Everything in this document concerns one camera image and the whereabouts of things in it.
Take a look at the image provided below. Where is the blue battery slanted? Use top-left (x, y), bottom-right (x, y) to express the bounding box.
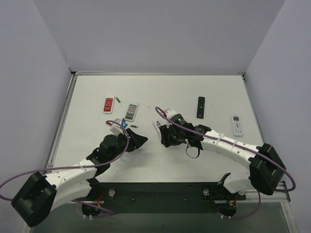
top-left (121, 120), bottom-right (128, 129)

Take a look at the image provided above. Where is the aluminium table edge rail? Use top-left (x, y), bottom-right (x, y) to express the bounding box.
top-left (46, 73), bottom-right (77, 168)

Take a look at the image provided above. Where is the white remote back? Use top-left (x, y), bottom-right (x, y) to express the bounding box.
top-left (152, 120), bottom-right (162, 139)

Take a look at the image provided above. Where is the white air conditioner remote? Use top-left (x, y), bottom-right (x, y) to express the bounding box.
top-left (231, 115), bottom-right (243, 137)

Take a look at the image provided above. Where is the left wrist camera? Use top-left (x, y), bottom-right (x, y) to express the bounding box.
top-left (105, 118), bottom-right (123, 136)

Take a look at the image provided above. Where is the black slim remote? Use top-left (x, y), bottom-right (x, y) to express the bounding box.
top-left (196, 97), bottom-right (205, 119)

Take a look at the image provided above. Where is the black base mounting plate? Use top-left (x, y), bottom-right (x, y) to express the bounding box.
top-left (79, 182), bottom-right (246, 214)

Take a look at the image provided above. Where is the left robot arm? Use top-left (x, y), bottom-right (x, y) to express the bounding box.
top-left (11, 129), bottom-right (148, 227)

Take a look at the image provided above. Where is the white battery cover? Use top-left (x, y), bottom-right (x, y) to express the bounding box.
top-left (121, 157), bottom-right (132, 162)

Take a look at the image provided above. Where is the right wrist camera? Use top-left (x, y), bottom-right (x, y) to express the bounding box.
top-left (164, 108), bottom-right (177, 119)

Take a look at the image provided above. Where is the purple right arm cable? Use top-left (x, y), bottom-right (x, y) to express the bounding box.
top-left (155, 106), bottom-right (296, 219)

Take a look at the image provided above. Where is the grey and white remote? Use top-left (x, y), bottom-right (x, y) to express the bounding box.
top-left (124, 102), bottom-right (139, 122)

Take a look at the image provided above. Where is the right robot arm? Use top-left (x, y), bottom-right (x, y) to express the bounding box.
top-left (154, 113), bottom-right (286, 195)

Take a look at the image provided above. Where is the red and white remote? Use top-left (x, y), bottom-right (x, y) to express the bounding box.
top-left (103, 95), bottom-right (115, 114)

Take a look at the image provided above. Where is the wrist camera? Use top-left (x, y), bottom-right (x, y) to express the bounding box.
top-left (105, 118), bottom-right (123, 136)
top-left (164, 108), bottom-right (177, 119)

